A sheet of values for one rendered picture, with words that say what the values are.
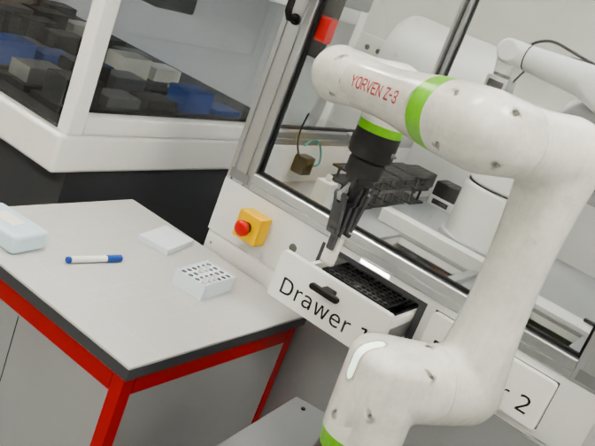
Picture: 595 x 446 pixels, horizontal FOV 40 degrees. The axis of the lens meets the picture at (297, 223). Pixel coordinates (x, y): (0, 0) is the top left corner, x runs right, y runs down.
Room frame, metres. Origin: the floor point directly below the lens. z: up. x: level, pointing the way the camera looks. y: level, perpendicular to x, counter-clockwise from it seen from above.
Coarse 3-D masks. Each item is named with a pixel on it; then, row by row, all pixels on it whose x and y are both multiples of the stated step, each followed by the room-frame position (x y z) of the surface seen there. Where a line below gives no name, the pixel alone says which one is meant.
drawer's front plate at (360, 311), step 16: (288, 256) 1.64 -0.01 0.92; (288, 272) 1.63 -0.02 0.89; (304, 272) 1.62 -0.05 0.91; (320, 272) 1.60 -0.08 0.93; (272, 288) 1.64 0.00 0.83; (288, 288) 1.63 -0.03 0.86; (304, 288) 1.61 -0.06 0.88; (336, 288) 1.57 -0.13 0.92; (352, 288) 1.57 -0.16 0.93; (288, 304) 1.62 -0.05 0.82; (304, 304) 1.60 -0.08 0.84; (320, 304) 1.58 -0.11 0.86; (336, 304) 1.57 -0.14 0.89; (352, 304) 1.55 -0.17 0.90; (368, 304) 1.53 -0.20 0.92; (320, 320) 1.58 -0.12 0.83; (352, 320) 1.54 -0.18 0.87; (368, 320) 1.53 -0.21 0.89; (384, 320) 1.51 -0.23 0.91; (336, 336) 1.55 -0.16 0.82; (352, 336) 1.54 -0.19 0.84
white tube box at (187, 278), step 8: (192, 264) 1.70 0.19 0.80; (200, 264) 1.72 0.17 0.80; (208, 264) 1.74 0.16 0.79; (176, 272) 1.64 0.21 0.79; (184, 272) 1.66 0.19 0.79; (192, 272) 1.66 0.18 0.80; (208, 272) 1.69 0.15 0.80; (216, 272) 1.71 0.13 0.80; (224, 272) 1.73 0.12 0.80; (176, 280) 1.64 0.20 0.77; (184, 280) 1.63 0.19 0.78; (192, 280) 1.62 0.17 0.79; (200, 280) 1.64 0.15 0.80; (224, 280) 1.68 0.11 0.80; (232, 280) 1.71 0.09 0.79; (184, 288) 1.63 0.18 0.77; (192, 288) 1.62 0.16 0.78; (200, 288) 1.61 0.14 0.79; (208, 288) 1.62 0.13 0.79; (216, 288) 1.66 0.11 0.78; (224, 288) 1.69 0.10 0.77; (200, 296) 1.61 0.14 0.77; (208, 296) 1.64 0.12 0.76
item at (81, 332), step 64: (0, 256) 1.46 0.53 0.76; (64, 256) 1.57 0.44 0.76; (128, 256) 1.69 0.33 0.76; (192, 256) 1.83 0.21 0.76; (0, 320) 1.43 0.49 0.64; (64, 320) 1.34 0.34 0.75; (128, 320) 1.41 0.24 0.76; (192, 320) 1.51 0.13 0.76; (256, 320) 1.62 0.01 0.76; (0, 384) 1.41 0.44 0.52; (64, 384) 1.33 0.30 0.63; (128, 384) 1.28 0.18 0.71; (192, 384) 1.45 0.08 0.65; (256, 384) 1.68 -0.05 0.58
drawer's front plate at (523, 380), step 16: (432, 320) 1.62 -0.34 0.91; (448, 320) 1.61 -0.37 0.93; (432, 336) 1.61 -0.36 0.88; (512, 368) 1.53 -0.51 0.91; (528, 368) 1.52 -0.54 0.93; (512, 384) 1.52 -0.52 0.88; (528, 384) 1.51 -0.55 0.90; (544, 384) 1.49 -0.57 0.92; (512, 400) 1.51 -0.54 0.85; (544, 400) 1.49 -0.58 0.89; (512, 416) 1.51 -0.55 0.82; (528, 416) 1.49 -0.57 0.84
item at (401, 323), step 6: (336, 258) 1.82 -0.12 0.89; (342, 258) 1.83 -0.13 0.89; (318, 264) 1.74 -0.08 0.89; (324, 264) 1.77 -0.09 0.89; (336, 264) 1.82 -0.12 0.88; (408, 312) 1.65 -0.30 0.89; (414, 312) 1.67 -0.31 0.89; (396, 318) 1.60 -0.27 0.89; (402, 318) 1.61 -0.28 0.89; (408, 318) 1.65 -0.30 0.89; (396, 324) 1.60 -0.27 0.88; (402, 324) 1.63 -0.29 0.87; (408, 324) 1.65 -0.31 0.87; (390, 330) 1.58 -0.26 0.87; (396, 330) 1.60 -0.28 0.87; (402, 330) 1.64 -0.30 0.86; (402, 336) 1.66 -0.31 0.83
